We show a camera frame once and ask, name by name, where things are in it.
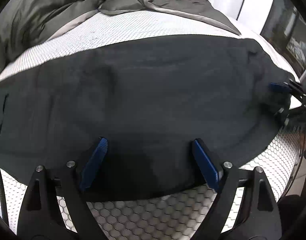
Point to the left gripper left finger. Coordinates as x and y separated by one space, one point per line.
40 216

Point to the dark grey duvet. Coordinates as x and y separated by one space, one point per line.
27 23

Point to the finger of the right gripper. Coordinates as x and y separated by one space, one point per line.
290 117
291 87

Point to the black pants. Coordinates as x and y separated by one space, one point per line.
150 98

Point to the white mesh mattress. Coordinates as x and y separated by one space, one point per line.
171 216

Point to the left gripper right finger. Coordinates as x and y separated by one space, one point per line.
258 216

